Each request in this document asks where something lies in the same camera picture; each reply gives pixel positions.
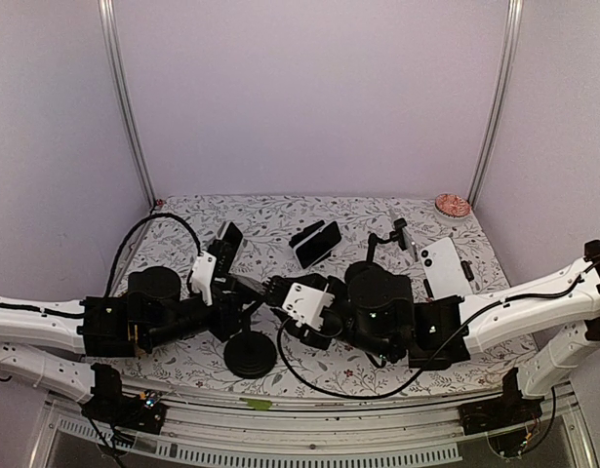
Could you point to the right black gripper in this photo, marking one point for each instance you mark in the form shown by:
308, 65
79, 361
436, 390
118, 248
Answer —
335, 284

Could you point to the white-edged phone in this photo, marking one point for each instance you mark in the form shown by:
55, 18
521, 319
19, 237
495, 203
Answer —
230, 234
317, 246

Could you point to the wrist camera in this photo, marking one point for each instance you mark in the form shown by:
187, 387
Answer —
206, 268
304, 304

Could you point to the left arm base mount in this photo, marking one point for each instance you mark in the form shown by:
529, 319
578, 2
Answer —
142, 412

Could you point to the aluminium frame post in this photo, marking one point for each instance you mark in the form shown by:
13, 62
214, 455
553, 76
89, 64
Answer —
111, 40
507, 58

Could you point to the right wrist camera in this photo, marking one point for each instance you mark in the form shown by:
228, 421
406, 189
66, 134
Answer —
304, 304

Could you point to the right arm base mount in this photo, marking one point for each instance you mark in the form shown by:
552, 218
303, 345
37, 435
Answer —
508, 409

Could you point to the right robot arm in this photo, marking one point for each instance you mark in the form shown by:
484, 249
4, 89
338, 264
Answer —
373, 310

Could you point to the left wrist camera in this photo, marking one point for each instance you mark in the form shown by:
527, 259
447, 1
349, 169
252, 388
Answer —
206, 268

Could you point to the front aluminium rail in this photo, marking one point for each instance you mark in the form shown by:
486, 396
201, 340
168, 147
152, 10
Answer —
216, 429

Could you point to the floral table mat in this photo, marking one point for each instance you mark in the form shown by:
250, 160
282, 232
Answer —
268, 223

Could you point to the green tape piece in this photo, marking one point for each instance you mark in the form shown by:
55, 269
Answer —
257, 404

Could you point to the white phone dual camera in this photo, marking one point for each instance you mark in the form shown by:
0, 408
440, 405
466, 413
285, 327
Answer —
443, 251

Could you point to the silver phone in clamp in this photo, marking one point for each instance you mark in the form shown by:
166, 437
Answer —
401, 235

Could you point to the left aluminium frame post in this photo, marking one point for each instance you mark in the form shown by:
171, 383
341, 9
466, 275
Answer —
111, 40

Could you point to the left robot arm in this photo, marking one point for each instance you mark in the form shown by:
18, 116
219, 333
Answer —
94, 327

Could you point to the black folding phone stand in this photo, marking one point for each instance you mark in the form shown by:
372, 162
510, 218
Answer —
306, 232

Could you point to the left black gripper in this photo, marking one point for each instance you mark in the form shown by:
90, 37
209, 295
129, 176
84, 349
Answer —
226, 322

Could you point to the right aluminium frame post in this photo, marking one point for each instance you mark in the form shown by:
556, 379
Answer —
507, 58

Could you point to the red patterned bowl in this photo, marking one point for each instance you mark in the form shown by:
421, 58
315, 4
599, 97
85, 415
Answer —
452, 206

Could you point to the black round phone stand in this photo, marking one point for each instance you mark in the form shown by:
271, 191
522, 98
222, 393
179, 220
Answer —
250, 355
468, 270
372, 248

